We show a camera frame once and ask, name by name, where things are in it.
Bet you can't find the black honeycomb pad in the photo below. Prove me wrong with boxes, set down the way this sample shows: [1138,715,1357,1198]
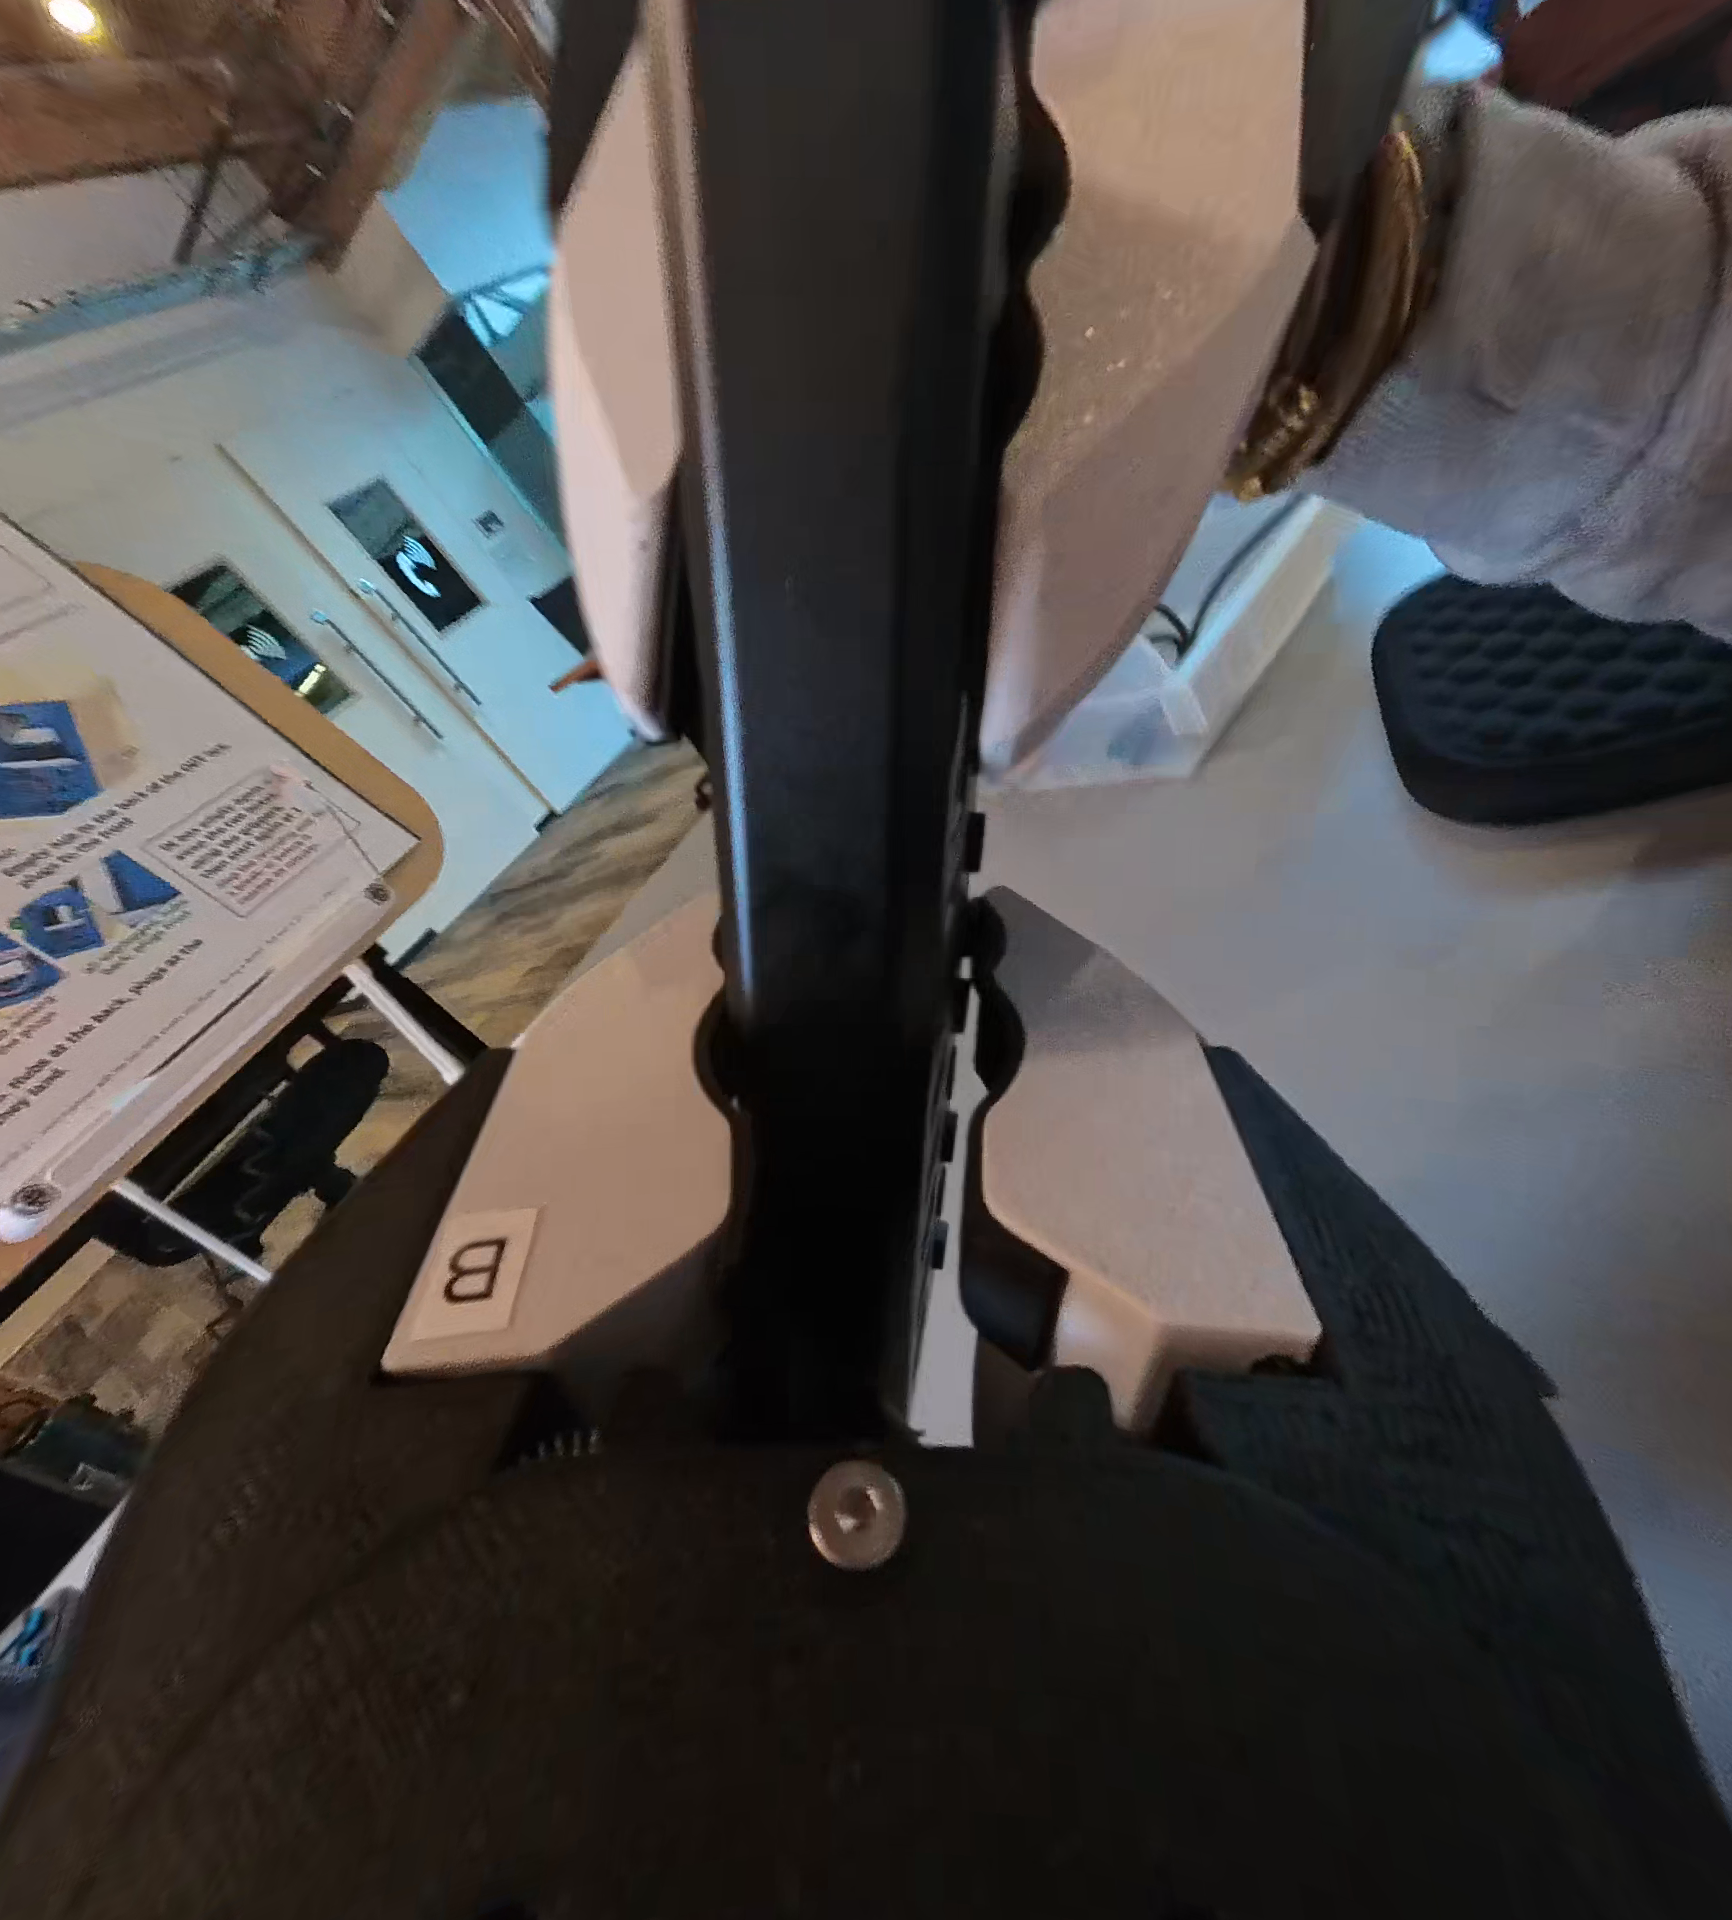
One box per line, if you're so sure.
[1370,575,1732,831]

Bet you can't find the instruction poster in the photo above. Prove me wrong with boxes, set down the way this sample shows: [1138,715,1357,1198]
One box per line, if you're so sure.
[0,447,422,1291]

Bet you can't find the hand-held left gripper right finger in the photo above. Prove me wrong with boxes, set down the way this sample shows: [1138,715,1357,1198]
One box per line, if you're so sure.
[957,884,1327,1430]

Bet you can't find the white document stand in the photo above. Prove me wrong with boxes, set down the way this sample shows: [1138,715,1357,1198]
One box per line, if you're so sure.
[0,884,490,1291]

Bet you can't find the gold bangle bracelet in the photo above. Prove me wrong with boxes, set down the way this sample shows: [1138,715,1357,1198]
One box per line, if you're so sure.
[1307,117,1433,439]

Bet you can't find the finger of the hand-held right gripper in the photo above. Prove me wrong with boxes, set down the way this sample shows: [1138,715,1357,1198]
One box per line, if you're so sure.
[974,0,1322,786]
[547,0,704,744]

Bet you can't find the dark door window sign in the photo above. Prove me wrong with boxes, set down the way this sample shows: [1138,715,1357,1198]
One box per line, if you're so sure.
[163,558,358,718]
[321,477,487,643]

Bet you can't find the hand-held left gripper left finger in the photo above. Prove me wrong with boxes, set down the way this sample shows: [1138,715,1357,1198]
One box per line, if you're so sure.
[380,901,745,1381]

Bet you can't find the black office chair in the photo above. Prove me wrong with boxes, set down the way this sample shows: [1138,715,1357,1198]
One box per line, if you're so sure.
[98,1033,396,1285]

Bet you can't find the instruction sheet on stand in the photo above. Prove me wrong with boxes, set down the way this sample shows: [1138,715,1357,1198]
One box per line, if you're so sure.
[0,558,447,1348]

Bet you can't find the clear plastic container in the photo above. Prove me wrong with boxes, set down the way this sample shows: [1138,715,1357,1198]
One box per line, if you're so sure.
[981,492,1360,793]

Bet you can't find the gold chain bracelet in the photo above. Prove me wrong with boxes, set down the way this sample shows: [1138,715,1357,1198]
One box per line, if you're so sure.
[1222,366,1333,509]

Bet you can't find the black usb hub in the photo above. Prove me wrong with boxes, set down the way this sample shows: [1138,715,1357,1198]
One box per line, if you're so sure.
[661,0,1030,1446]

